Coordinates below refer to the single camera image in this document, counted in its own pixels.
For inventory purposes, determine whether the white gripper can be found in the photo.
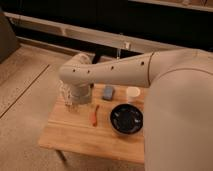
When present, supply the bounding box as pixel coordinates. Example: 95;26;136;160
69;84;92;105

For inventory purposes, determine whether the black ceramic bowl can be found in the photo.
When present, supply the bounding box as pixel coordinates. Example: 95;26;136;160
110;104;143;135

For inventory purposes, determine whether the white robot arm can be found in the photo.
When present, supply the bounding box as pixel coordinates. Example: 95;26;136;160
59;48;213;171

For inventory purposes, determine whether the orange carrot-shaped utensil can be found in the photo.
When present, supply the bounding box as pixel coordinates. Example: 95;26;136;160
91;105;99;126

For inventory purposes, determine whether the blue sponge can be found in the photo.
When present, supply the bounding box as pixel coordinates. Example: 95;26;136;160
102;85;114;101

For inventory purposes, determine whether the wooden table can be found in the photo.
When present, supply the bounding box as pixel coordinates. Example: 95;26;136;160
38;84;144;164

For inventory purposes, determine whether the white cup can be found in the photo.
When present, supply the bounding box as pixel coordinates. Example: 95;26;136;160
126;87;140;103

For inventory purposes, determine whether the metal shelf rail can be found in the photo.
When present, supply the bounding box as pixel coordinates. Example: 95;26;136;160
4;12;180;56

